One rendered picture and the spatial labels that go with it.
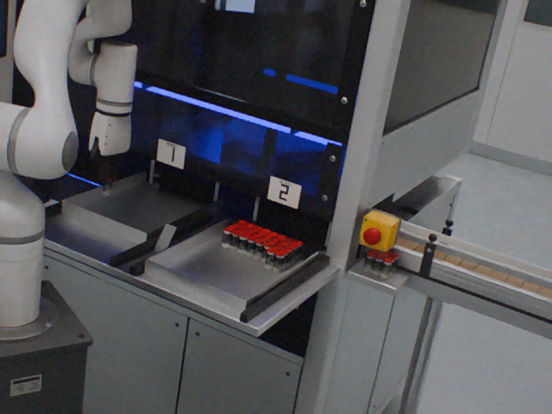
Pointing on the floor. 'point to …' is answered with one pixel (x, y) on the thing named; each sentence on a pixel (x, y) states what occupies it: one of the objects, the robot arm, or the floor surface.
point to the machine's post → (352, 197)
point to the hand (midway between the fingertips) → (108, 172)
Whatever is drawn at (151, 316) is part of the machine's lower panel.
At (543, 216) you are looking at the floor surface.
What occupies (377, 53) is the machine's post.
